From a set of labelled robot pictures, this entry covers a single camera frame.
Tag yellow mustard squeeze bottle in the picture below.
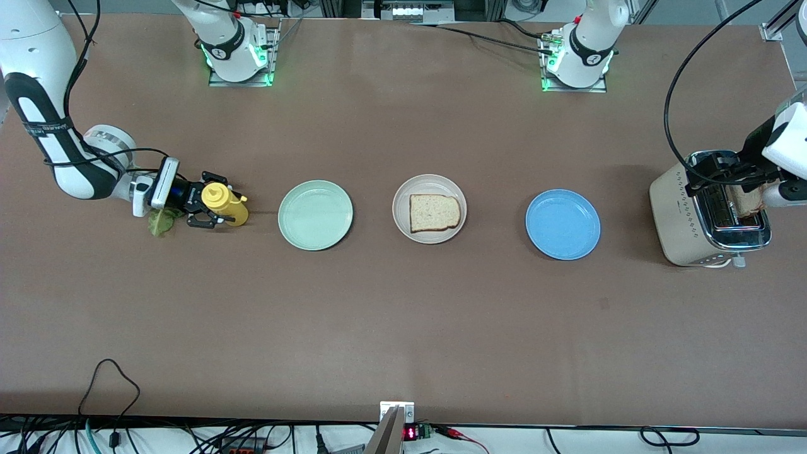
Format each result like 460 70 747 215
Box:
201 182 249 226

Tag brown bread slice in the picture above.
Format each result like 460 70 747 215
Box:
409 194 462 233
731 187 771 219

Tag light green plate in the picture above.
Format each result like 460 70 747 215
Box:
278 180 354 252

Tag blue plate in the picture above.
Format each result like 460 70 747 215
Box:
525 189 601 260

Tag beige plate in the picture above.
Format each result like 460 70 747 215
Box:
392 174 468 245

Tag green lettuce leaf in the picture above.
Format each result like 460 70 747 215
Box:
148 210 186 238

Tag beige chrome toaster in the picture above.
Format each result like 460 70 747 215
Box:
649 150 773 268

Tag lit control box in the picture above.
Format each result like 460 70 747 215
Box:
361 0 456 23

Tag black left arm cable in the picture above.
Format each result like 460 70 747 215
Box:
663 0 765 185

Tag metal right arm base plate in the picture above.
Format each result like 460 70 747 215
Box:
209 25 281 88

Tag aluminium frame corner bracket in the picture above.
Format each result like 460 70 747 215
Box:
760 0 800 42

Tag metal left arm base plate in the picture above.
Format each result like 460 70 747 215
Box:
541 35 608 94

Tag thin black looped cable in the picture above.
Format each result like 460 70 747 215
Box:
79 359 141 450

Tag short black table cable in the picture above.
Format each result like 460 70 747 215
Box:
498 19 544 40

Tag black coiled cable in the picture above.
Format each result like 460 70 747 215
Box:
640 427 700 447

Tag long black table cable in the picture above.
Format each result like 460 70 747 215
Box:
410 21 555 55

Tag silver mount bracket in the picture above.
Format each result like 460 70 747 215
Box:
380 402 415 424

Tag grey camera pole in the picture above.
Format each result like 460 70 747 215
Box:
364 407 404 454

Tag red clip wire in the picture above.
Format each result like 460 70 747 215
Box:
435 426 489 454

